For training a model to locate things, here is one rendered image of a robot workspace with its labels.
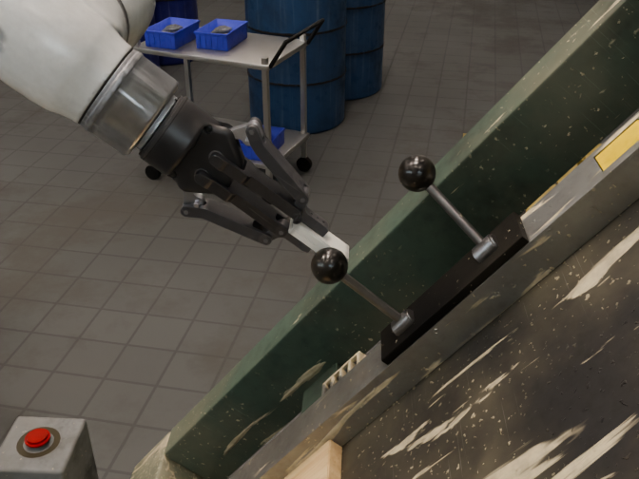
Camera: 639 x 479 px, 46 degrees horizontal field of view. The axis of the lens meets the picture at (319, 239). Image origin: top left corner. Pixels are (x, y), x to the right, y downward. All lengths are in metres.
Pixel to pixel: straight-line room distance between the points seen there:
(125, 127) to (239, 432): 0.64
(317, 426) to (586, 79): 0.50
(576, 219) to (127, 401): 2.23
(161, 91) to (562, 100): 0.47
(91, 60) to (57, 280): 2.81
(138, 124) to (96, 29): 0.09
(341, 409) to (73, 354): 2.27
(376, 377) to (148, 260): 2.76
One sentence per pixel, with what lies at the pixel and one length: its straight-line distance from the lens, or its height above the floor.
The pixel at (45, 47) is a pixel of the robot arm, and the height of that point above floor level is 1.65.
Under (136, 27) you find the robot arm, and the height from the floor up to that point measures 1.62.
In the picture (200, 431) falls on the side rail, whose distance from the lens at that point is 1.24.
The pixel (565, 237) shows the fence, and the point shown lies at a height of 1.48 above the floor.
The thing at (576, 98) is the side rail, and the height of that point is 1.53.
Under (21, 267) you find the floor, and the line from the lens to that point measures 3.64.
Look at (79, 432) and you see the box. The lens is 1.34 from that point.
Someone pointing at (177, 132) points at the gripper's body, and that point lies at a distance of 0.73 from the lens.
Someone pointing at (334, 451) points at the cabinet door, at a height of 1.21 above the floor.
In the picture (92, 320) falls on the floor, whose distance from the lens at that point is 3.20.
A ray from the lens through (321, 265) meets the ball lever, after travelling 0.75.
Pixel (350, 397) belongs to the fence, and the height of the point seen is 1.27.
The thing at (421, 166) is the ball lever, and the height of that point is 1.52.
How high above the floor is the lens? 1.84
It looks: 31 degrees down
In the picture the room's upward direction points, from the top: straight up
